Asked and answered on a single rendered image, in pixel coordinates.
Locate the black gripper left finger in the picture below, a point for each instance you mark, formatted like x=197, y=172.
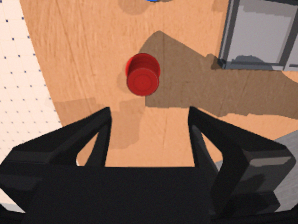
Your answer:
x=61, y=146

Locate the red plug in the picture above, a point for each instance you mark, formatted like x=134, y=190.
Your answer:
x=142, y=72

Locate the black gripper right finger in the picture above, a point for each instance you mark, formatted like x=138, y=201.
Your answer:
x=251, y=163

